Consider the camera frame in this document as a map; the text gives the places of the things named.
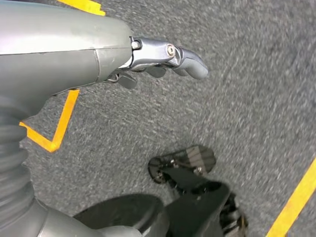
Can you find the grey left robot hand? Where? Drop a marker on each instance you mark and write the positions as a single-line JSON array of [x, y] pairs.
[[62, 49]]

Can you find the yellow floor tape strip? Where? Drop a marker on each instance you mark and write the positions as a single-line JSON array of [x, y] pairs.
[[64, 121], [293, 206], [84, 6]]

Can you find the grey robot body shell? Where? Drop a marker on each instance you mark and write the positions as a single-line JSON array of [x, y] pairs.
[[123, 212]]

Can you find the black robot foot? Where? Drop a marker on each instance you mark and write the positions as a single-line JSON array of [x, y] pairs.
[[192, 196]]

